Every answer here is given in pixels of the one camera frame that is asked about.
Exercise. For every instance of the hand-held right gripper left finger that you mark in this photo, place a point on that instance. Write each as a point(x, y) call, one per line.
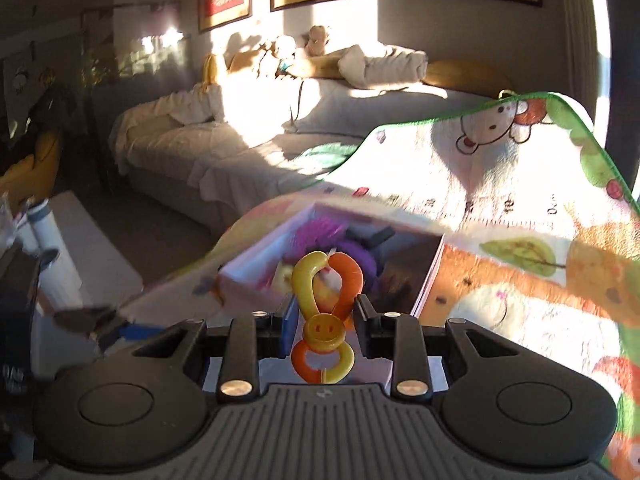
point(287, 327)

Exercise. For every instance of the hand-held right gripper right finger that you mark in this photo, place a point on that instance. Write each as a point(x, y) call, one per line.
point(365, 325)

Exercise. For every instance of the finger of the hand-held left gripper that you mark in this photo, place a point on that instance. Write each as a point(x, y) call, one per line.
point(85, 317)

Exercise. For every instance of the pink cardboard box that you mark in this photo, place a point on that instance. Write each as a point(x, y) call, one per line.
point(430, 280)

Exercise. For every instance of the doll with purple hat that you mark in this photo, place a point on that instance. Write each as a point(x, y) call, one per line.
point(320, 232)

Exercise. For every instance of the white cylinder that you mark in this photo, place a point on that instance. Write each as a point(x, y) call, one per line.
point(47, 235)

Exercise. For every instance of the yellow rounded object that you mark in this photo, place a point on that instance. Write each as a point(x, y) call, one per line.
point(30, 165)

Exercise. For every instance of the bed with white bedding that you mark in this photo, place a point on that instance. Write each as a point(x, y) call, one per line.
point(240, 150)

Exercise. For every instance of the cartoon printed play mat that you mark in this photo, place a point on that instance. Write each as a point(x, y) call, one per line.
point(500, 185)

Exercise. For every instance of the cream sofa throw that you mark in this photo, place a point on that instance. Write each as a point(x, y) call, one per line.
point(165, 120)

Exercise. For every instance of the tan bolster pillow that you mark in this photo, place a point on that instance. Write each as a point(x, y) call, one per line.
point(320, 66)

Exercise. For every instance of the yellow cushion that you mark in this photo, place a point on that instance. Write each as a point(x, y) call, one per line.
point(465, 75)

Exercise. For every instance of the yellow plush toy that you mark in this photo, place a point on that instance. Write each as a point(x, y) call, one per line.
point(212, 67)

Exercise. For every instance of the tan cushion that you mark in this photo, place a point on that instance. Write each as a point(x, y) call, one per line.
point(245, 60)

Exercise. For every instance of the tan bear plush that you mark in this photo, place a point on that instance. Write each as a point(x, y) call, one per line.
point(318, 40)

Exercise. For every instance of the beige curtain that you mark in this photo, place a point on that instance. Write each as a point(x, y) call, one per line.
point(575, 35)

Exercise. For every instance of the dark window pillar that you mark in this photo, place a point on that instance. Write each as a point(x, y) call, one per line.
point(625, 10)

